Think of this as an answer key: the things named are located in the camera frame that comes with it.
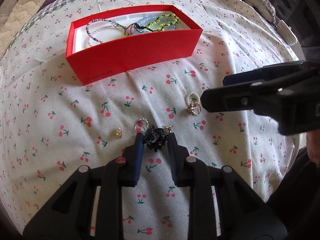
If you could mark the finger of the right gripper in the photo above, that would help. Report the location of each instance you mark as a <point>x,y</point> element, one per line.
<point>259,96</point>
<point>265,73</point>

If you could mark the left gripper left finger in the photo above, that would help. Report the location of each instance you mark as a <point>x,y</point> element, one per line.
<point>88,205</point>

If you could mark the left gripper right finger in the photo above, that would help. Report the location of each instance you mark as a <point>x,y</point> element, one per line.
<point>222,205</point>

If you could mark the black beaded flower scrunchie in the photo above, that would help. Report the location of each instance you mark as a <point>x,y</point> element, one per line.
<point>155,138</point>

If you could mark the red jewelry box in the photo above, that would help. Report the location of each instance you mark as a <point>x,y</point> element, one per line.
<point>121,53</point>

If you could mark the right hand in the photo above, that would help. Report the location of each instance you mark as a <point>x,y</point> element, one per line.
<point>313,146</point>

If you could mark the white knitted cushion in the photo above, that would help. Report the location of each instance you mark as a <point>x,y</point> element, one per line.
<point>268,12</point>

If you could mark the cherry print bed sheet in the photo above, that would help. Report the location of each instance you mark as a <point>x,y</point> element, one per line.
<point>51,124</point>

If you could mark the gold stud earring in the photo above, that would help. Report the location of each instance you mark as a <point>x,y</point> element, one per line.
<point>119,132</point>

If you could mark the gold flower earring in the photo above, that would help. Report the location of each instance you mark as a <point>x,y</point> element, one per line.
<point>168,128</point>

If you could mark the beige fleece blanket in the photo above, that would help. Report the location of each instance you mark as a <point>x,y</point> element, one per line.
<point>14,15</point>

